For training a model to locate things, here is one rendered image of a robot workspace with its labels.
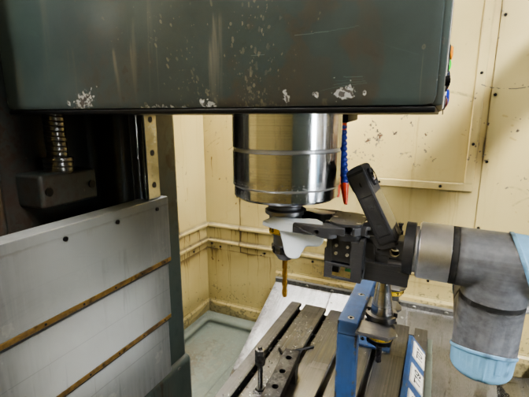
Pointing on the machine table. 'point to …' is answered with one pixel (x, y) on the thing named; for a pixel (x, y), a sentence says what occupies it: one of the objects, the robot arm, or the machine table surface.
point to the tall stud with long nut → (260, 367)
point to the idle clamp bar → (286, 370)
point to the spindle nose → (286, 157)
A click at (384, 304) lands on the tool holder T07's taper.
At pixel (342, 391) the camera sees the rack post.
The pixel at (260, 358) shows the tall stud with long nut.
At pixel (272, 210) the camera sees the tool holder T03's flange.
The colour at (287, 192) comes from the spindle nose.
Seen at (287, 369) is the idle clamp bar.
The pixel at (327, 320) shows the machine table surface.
